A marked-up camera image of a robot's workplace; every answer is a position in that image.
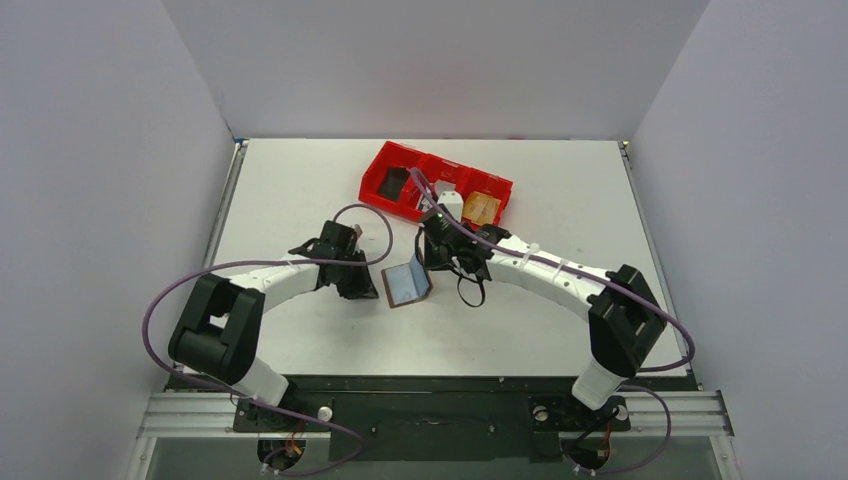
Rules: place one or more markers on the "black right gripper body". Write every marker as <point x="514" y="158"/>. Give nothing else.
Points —
<point x="441" y="252"/>

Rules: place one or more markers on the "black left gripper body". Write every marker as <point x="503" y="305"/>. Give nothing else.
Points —
<point x="352" y="281"/>

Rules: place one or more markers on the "brown leather card holder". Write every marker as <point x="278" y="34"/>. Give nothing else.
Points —
<point x="406" y="283"/>

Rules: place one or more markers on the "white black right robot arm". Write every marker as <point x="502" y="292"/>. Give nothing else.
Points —
<point x="618" y="306"/>

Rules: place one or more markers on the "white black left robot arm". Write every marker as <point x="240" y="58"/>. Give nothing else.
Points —
<point x="218" y="331"/>

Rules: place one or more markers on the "yellow card in bin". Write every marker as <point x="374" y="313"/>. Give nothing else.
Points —
<point x="481" y="209"/>

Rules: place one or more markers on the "black card in bin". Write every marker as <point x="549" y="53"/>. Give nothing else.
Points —
<point x="393" y="183"/>

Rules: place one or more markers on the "red three-compartment plastic bin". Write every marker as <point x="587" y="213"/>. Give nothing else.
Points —
<point x="440" y="175"/>

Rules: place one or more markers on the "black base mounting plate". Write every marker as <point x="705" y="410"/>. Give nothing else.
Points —
<point x="559" y="421"/>

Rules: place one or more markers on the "aluminium front rail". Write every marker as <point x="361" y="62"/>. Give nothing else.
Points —
<point x="206" y="415"/>

